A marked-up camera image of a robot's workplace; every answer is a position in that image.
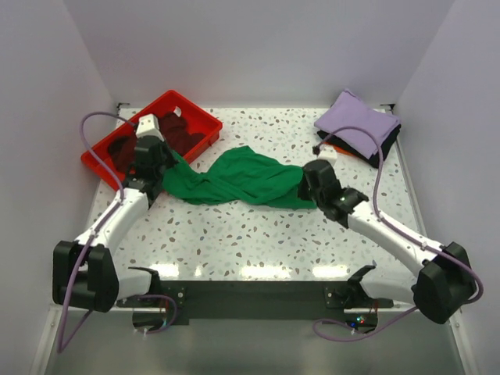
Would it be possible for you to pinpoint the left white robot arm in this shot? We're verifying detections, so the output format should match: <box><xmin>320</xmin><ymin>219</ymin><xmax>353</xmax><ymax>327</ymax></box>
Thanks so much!
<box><xmin>52</xmin><ymin>135</ymin><xmax>177</xmax><ymax>313</ymax></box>

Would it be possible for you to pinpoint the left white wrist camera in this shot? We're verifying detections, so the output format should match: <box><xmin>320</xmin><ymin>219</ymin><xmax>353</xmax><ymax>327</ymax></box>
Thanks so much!
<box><xmin>135</xmin><ymin>114</ymin><xmax>164</xmax><ymax>141</ymax></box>

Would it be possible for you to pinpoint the folded orange t shirt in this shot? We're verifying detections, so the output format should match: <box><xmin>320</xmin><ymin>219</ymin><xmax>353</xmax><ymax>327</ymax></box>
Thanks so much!
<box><xmin>325</xmin><ymin>143</ymin><xmax>353</xmax><ymax>156</ymax></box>

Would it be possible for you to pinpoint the red plastic bin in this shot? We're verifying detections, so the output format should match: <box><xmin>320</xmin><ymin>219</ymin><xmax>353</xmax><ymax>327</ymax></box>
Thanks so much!
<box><xmin>80</xmin><ymin>89</ymin><xmax>223</xmax><ymax>192</ymax></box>

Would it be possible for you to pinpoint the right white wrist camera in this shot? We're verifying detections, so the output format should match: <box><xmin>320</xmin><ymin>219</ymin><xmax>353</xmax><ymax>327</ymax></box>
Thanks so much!
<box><xmin>312</xmin><ymin>145</ymin><xmax>338</xmax><ymax>166</ymax></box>

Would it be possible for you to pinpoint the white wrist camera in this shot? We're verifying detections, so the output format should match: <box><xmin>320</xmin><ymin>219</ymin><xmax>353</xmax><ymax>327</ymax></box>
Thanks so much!
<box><xmin>135</xmin><ymin>114</ymin><xmax>164</xmax><ymax>141</ymax></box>
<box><xmin>312</xmin><ymin>145</ymin><xmax>338</xmax><ymax>166</ymax></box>

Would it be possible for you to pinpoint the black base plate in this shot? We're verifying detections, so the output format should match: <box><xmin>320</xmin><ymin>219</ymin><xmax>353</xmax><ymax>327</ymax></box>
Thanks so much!
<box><xmin>116</xmin><ymin>279</ymin><xmax>394</xmax><ymax>327</ymax></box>

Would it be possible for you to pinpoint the dark red t shirt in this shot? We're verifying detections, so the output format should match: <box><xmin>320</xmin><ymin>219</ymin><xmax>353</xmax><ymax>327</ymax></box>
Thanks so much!
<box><xmin>107</xmin><ymin>112</ymin><xmax>205</xmax><ymax>173</ymax></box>

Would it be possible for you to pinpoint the white tag in bin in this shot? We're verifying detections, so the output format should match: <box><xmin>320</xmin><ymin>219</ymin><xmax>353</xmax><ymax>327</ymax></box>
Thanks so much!
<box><xmin>173</xmin><ymin>106</ymin><xmax>182</xmax><ymax>117</ymax></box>

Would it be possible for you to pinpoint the folded black t shirt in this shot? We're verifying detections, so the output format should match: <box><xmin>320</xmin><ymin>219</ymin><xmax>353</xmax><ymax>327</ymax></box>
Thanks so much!
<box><xmin>316</xmin><ymin>124</ymin><xmax>401</xmax><ymax>168</ymax></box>

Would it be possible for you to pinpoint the green t shirt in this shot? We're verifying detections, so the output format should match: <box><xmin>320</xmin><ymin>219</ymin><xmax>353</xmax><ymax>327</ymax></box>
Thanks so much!
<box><xmin>162</xmin><ymin>146</ymin><xmax>316</xmax><ymax>210</ymax></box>

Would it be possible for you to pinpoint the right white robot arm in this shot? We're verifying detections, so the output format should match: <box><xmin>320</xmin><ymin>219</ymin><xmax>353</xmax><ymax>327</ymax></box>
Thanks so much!
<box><xmin>298</xmin><ymin>159</ymin><xmax>484</xmax><ymax>324</ymax></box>

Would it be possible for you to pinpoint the folded lilac t shirt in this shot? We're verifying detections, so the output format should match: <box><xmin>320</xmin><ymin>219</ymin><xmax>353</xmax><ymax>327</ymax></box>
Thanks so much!
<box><xmin>314</xmin><ymin>89</ymin><xmax>401</xmax><ymax>159</ymax></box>

